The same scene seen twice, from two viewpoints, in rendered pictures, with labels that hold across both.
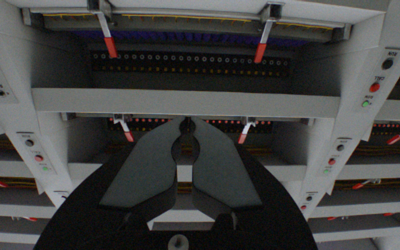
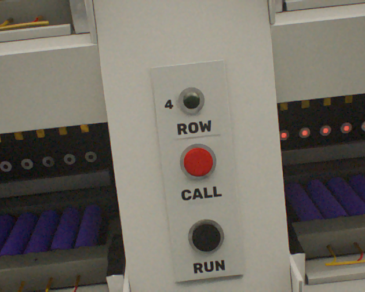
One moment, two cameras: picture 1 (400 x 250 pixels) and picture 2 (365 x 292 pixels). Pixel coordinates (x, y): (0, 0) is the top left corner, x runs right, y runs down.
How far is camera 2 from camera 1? 36 cm
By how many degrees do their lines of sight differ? 36
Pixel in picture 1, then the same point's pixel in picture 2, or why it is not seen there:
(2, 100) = (200, 75)
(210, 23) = not seen: outside the picture
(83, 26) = (6, 272)
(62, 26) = (61, 266)
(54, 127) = not seen: outside the picture
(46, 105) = (54, 70)
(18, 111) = (164, 35)
